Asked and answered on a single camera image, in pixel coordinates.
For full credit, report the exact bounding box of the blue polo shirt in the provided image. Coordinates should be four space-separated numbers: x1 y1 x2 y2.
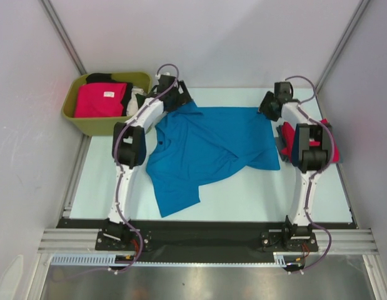
146 102 280 218

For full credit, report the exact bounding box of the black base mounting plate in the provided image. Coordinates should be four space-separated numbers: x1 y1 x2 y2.
55 219 358 265

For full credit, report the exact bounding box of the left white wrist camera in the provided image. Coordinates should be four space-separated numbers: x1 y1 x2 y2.
155 72 176 83

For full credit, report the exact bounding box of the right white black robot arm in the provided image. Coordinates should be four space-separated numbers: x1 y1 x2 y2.
258 81 335 251

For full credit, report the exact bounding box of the dark green shirt in bin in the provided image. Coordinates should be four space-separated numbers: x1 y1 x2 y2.
135 94 147 109

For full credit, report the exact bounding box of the folded grey t shirt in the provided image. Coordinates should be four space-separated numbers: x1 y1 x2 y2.
276 124 344 165

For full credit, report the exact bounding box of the white shirt in bin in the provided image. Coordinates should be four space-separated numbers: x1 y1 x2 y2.
126 87 146 117

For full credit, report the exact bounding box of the folded red t shirt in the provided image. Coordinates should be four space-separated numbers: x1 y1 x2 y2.
279 117 341 163

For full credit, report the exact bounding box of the pink shirt in bin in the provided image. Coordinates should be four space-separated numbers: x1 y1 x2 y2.
74 82 128 118

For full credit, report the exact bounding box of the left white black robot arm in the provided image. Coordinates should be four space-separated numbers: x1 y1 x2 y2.
98 74 192 250

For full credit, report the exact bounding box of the black shirt in bin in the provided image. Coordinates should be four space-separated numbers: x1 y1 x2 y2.
86 72 134 108

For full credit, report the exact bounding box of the aluminium frame rail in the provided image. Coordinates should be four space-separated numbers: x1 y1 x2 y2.
39 229 379 255

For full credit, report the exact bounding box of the grey slotted cable duct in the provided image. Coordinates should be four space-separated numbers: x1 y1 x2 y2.
51 252 289 268

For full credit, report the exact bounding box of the olive green plastic bin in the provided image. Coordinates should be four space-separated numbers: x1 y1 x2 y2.
62 72 152 136

